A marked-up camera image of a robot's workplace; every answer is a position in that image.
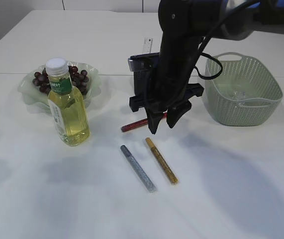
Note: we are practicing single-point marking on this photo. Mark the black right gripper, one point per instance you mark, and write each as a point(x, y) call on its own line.
point(172, 94)

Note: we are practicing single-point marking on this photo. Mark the gold glitter pen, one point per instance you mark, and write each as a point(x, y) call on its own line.
point(163, 164)

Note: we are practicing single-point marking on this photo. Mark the silver glitter pen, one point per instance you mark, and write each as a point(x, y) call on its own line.
point(150, 186)

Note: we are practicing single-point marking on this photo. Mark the clear plastic ruler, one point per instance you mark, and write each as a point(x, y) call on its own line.
point(147, 45)

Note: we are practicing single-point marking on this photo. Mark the clear plastic sheet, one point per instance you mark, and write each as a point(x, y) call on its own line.
point(236, 93)

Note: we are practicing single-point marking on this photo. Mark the yellow drink bottle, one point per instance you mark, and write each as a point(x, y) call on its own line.
point(66, 104)

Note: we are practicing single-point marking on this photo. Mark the purple artificial grape bunch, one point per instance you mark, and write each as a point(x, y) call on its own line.
point(79, 79)

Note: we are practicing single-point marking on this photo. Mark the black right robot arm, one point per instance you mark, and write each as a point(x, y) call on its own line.
point(188, 26)

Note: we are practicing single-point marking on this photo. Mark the red marker pen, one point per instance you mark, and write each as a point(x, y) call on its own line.
point(134, 125)

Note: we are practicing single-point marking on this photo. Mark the black mesh pen holder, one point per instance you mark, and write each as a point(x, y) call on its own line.
point(144, 81)

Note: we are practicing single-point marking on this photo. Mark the pale green wavy plate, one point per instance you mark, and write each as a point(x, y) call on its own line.
point(32, 94)

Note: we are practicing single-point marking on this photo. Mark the green woven plastic basket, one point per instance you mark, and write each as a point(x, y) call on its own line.
point(248, 73)

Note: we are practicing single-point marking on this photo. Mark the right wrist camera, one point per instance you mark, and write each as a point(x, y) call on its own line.
point(143, 62)

